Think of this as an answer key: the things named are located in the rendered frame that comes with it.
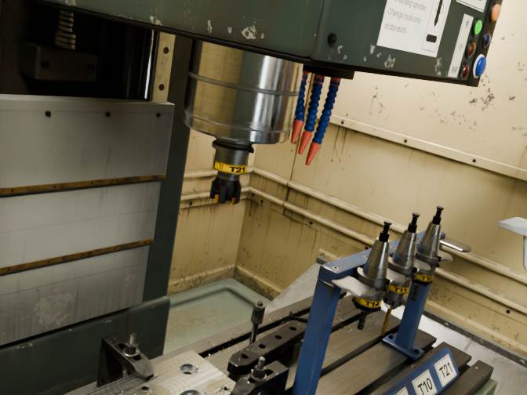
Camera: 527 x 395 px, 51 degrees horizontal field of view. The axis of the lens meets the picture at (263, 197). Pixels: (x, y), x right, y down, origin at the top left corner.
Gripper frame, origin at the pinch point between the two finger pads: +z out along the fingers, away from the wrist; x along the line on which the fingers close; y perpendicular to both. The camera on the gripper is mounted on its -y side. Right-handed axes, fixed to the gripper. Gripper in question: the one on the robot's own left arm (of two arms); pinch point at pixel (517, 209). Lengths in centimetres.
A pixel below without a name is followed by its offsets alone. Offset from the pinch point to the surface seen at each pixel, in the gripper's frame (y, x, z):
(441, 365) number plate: 50, 44, 16
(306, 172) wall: 30, 84, 93
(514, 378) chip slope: 62, 79, 6
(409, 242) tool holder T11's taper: 17.5, 21.8, 22.1
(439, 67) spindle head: -15.4, 0.0, 15.5
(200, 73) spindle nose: -9.1, -24.5, 36.5
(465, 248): 23, 50, 20
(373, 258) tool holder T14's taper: 18.9, 10.4, 23.0
